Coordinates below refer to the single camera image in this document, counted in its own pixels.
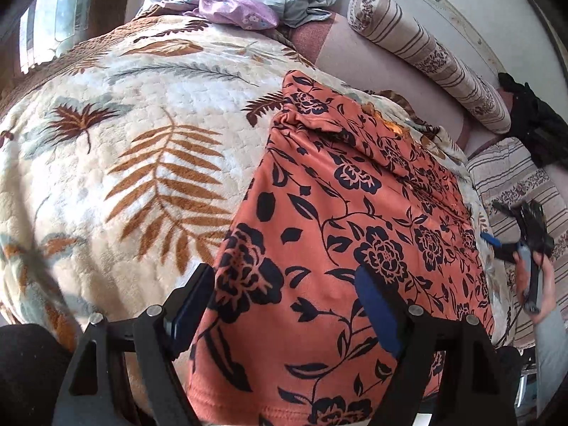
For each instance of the striped bolster pillow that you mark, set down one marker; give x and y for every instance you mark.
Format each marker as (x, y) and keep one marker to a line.
(412, 40)

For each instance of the person's right hand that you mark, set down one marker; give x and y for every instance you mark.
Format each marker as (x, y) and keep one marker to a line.
(548, 284)

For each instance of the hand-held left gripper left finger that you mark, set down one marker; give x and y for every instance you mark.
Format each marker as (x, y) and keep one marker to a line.
(191, 306)

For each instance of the striped floral bed cover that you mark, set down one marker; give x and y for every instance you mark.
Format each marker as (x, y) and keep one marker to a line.
(510, 177)

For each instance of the window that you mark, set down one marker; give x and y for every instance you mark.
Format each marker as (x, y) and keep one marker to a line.
(53, 17)

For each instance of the pink pillow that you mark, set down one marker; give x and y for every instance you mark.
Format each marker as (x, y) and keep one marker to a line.
(355, 66)

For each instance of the person's black trouser leg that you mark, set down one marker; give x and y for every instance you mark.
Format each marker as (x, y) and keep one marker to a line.
(31, 377)

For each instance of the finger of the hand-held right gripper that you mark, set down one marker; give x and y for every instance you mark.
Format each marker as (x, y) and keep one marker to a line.
(506, 209)
(491, 239)

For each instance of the leaf print fleece blanket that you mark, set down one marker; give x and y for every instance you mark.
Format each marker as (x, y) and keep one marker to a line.
(133, 120)

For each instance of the black clothing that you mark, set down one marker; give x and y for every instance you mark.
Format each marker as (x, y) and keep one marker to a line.
(537, 120)

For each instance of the purple cloth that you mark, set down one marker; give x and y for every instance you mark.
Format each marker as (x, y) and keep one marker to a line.
(239, 11)

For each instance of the orange floral garment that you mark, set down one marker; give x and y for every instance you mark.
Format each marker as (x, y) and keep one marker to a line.
(310, 213)

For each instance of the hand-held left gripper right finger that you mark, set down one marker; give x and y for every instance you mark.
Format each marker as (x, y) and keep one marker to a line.
(377, 313)

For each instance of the person's right forearm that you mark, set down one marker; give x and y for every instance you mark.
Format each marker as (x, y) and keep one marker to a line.
(552, 359)

